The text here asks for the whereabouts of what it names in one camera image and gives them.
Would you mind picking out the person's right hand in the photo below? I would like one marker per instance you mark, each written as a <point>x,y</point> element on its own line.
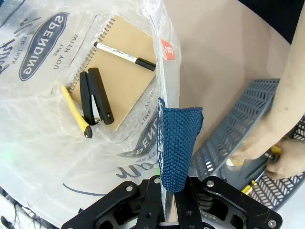
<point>286,157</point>

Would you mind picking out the yellow black small tool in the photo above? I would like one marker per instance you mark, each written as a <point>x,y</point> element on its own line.
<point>275,151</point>

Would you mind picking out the person's right forearm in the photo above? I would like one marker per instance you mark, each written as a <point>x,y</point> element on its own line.
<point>283,95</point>

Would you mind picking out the yellow utility knife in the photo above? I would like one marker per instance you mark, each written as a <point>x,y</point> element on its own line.
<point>75,112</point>

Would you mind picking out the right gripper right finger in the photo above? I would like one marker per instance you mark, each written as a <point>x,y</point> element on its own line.
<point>226,205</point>

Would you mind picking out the yellow pen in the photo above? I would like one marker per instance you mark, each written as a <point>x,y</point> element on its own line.
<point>247,188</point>

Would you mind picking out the kraft spiral notebook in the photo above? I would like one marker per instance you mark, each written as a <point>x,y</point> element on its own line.
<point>128,71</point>

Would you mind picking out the white marker black cap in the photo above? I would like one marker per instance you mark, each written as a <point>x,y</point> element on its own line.
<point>119,53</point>

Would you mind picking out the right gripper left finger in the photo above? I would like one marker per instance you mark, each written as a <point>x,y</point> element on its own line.
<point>114,207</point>

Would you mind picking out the black stapler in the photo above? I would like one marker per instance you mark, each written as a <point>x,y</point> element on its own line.
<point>95,95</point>

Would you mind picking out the grey plastic basket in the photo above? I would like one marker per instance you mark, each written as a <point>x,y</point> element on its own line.
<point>238,124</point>

